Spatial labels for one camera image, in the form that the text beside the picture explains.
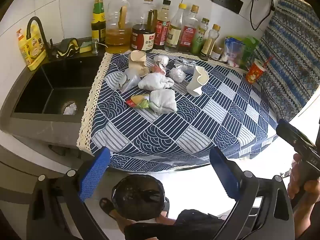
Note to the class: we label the clear bottle with red label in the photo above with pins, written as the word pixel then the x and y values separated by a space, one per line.
pixel 188 36

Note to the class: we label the black faucet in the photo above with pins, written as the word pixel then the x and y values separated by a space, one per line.
pixel 45 40

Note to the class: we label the clear bottle with green label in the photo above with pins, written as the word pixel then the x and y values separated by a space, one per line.
pixel 198 42

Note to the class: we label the yellow-capped clear vinegar bottle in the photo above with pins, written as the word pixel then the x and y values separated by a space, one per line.
pixel 173 36

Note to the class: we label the small gold-capped clear bottle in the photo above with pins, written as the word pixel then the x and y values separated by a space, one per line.
pixel 208 45

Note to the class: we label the red white wrapper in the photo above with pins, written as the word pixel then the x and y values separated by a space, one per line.
pixel 160 68

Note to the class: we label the beige paper cup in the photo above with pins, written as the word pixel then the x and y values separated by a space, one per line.
pixel 137 62

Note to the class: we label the yellow dish soap bottle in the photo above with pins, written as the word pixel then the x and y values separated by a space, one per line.
pixel 30 52

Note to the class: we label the white tissue in drain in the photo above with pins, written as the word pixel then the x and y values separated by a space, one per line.
pixel 70 108

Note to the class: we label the person's right hand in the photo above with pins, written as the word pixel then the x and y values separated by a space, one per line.
pixel 293 182

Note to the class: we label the clear plastic bag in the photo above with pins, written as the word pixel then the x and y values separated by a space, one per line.
pixel 131 78

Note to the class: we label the green packet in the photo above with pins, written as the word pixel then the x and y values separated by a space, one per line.
pixel 248 50

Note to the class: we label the yellow black cleaning cloth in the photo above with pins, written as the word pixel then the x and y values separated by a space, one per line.
pixel 67 47

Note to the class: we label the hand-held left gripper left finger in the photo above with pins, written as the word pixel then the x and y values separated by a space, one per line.
pixel 93 172

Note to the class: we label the dark-capped red label bottle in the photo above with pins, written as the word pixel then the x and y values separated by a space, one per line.
pixel 161 30

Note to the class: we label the blue patterned curtain cloth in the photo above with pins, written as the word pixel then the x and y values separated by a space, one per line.
pixel 282 55

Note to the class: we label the yellow green sponge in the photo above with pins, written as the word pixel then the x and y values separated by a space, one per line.
pixel 86 47

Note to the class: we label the green yellow sauce bottle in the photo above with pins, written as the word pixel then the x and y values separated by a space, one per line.
pixel 98 20

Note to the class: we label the round bin with black bag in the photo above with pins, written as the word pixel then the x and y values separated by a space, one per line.
pixel 137 197

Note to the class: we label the person's right forearm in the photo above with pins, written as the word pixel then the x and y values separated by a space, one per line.
pixel 308 217

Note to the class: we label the metal soap pump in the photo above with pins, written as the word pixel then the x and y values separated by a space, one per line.
pixel 94 47

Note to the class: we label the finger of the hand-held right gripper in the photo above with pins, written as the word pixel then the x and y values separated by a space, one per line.
pixel 292 136

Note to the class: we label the large cooking oil jug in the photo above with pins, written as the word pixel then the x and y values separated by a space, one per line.
pixel 117 38

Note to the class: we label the small glass jar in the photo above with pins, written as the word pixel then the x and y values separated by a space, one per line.
pixel 216 53

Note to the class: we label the white paper cup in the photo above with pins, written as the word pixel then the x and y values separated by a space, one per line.
pixel 196 85

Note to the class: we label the white knitted cloth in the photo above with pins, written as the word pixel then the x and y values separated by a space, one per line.
pixel 162 101
pixel 155 81

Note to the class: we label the red paper cup with straw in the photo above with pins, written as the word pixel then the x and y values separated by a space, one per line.
pixel 253 73

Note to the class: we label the black kitchen sink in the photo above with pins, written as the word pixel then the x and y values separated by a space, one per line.
pixel 50 87

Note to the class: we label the silver plastic bag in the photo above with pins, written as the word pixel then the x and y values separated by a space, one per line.
pixel 185 67

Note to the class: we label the blue patterned tablecloth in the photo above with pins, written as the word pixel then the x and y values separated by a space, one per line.
pixel 175 130

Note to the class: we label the white blue seasoning bag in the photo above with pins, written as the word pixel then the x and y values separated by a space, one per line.
pixel 232 52

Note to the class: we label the green yellow snack wrapper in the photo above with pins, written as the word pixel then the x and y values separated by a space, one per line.
pixel 138 101

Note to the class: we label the person's dark clothing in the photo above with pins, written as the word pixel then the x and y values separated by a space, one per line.
pixel 195 225

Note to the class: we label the white plastic ball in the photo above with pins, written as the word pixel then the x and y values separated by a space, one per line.
pixel 161 59
pixel 177 75

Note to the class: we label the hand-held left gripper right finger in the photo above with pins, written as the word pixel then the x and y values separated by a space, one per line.
pixel 223 172

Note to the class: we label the person's bare leg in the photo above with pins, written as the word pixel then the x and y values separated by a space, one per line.
pixel 120 220

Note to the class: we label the black wall socket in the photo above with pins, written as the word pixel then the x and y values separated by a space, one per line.
pixel 226 0

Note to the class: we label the dark soy sauce jug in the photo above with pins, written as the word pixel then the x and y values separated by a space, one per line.
pixel 142 40

